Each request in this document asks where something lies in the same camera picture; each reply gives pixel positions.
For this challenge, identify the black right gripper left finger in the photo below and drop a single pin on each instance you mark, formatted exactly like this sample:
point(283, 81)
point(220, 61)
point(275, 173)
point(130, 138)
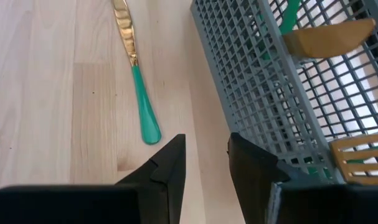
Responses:
point(163, 186)

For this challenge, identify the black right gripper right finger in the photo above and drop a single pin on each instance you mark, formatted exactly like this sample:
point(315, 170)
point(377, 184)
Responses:
point(257, 186)

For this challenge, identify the grey plastic cutlery basket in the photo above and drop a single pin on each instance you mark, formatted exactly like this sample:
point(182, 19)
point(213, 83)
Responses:
point(238, 62)

